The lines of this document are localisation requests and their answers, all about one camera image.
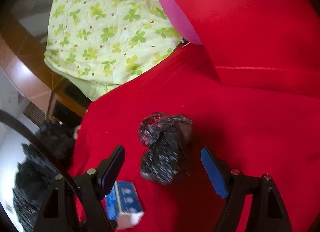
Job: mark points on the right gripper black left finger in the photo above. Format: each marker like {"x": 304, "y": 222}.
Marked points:
{"x": 58, "y": 211}

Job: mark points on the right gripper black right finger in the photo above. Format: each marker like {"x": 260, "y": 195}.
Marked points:
{"x": 267, "y": 211}

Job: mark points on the blue medicine box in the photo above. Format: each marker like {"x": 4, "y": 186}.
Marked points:
{"x": 123, "y": 205}

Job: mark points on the black plastic bag trash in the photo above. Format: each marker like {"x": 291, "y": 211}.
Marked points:
{"x": 165, "y": 137}

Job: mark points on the black puffer jacket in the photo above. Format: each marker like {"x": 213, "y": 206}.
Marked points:
{"x": 35, "y": 175}

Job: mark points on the red fleece blanket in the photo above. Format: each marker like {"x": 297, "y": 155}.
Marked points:
{"x": 256, "y": 131}

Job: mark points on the wooden headboard cabinet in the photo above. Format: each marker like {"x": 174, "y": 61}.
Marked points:
{"x": 22, "y": 60}

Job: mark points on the green clover pattern quilt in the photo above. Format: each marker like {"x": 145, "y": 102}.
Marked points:
{"x": 99, "y": 45}

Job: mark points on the red Nilrich shopping bag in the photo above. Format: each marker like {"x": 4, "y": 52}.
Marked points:
{"x": 270, "y": 44}

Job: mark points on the magenta pillow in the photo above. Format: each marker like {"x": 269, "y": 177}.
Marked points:
{"x": 179, "y": 21}

